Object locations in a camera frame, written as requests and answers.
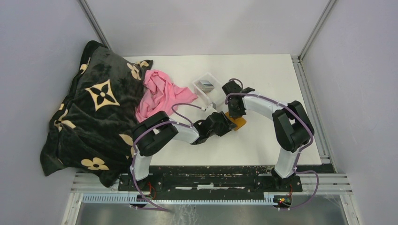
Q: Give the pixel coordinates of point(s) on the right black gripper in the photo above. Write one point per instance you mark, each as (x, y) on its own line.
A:
(233, 114)

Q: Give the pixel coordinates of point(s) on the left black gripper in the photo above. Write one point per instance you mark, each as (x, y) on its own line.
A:
(226, 126)

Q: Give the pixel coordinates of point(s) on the yellow leather card holder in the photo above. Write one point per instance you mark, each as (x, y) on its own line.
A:
(239, 122)

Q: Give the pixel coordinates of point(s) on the white plastic tray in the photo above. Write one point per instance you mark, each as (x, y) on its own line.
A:
(216, 96)

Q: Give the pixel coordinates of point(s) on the stack of credit cards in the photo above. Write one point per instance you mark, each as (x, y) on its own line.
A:
(205, 85)

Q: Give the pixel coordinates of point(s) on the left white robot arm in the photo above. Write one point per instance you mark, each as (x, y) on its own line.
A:
(151, 135)

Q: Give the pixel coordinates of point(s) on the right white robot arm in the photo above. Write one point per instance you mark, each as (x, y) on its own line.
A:
(292, 126)

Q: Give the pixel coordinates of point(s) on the pink cloth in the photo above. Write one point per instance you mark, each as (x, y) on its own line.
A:
(160, 95)

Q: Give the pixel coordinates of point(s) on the black floral blanket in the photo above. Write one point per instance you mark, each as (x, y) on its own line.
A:
(91, 131)

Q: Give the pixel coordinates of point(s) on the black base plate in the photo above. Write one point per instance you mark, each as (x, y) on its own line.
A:
(210, 183)

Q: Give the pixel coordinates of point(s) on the white slotted cable duct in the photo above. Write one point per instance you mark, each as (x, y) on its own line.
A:
(133, 199)

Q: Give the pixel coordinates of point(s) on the aluminium frame rail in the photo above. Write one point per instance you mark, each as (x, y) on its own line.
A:
(331, 181)

